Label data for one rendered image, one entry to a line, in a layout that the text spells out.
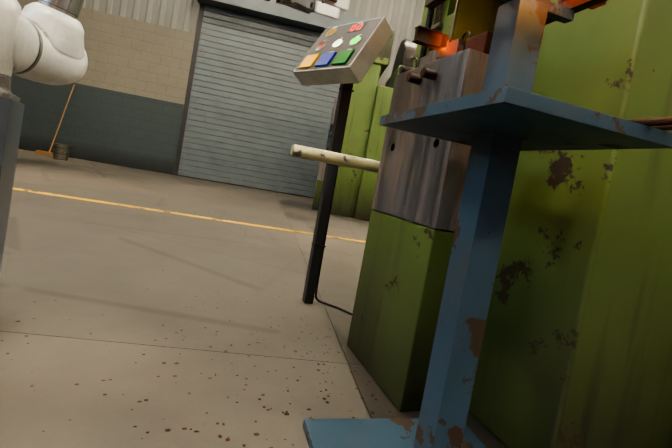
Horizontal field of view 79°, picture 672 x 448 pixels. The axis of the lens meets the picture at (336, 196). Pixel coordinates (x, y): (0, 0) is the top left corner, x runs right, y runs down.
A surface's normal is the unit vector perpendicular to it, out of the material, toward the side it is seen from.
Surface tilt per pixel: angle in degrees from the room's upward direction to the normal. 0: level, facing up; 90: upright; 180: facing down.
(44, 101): 90
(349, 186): 90
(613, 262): 90
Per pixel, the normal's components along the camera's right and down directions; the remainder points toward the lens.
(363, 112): 0.05, 0.05
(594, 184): -0.93, -0.15
